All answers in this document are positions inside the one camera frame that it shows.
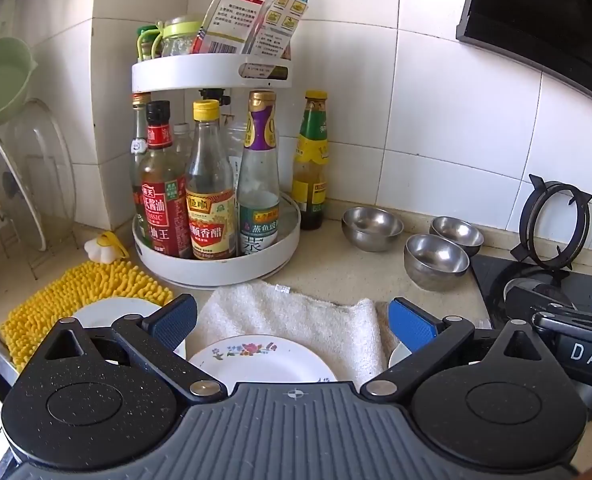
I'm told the white towel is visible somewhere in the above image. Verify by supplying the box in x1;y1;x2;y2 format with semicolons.
186;280;401;386

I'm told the white red seasoning packet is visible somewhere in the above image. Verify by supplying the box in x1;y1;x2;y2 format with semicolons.
192;0;279;56

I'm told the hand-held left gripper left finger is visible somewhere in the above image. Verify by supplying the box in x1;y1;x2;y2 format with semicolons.
43;294;229;403

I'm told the red label soy sauce bottle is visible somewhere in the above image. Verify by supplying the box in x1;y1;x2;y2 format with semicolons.
138;100;193;260

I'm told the yellow cap vinegar bottle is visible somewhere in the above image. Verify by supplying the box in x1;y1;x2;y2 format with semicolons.
185;100;238;261

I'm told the wire lid rack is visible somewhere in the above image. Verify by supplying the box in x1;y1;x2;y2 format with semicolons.
0;150;73;281

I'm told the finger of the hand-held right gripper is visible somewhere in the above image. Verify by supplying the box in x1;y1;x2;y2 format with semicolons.
532;302;592;335

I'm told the yellow chenille mat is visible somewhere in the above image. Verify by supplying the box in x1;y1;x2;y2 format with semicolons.
0;260;174;367

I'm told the clear bottle with gold cap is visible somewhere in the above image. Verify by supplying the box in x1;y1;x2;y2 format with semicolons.
128;92;151;221

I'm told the white two-tier spice rack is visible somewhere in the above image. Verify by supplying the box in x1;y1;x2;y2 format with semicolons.
130;52;303;288

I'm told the white packet with yellow pictures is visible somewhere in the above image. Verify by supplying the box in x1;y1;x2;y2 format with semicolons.
246;0;313;59

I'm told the glass jar green handle lid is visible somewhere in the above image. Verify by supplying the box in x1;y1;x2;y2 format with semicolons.
135;24;165;62

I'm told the floral white plate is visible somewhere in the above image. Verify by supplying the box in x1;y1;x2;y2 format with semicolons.
187;335;337;395

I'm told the green yellow oyster sauce bottle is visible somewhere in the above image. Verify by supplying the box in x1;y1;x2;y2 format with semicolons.
292;90;330;232

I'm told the glass pot lid black knob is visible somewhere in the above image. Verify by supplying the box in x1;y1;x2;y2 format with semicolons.
0;126;48;253

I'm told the black stove pan support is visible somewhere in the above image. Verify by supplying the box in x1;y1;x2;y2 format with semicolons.
510;174;592;272

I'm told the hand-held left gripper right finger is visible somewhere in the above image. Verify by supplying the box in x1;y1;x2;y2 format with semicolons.
358;297;551;402

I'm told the glass jar pale green lid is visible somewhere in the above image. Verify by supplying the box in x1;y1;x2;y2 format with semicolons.
162;16;205;58

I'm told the black glass gas stove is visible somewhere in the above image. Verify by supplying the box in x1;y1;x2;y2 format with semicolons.
470;254;592;332

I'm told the stainless steel bowl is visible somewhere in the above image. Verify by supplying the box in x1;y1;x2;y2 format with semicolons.
403;233;471;292
429;216;485;257
341;206;405;253

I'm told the pale green basin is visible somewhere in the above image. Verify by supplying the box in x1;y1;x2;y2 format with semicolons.
0;35;39;128

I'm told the black range hood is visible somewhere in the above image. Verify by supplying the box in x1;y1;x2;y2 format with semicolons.
456;0;592;106

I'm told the plain white plate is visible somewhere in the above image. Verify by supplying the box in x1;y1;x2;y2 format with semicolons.
388;341;415;368
68;297;187;366

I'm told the white yellow flower-shaped scrubber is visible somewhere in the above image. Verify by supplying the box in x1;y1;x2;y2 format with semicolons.
85;231;129;264

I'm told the purple label soy sauce bottle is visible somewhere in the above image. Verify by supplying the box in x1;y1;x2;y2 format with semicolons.
237;90;282;257

